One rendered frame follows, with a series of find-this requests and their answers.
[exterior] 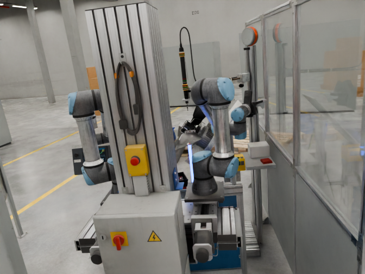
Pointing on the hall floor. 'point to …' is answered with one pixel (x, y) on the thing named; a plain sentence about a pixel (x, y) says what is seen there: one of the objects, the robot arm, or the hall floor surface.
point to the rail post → (243, 234)
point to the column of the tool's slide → (253, 128)
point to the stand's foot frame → (251, 241)
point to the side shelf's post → (258, 206)
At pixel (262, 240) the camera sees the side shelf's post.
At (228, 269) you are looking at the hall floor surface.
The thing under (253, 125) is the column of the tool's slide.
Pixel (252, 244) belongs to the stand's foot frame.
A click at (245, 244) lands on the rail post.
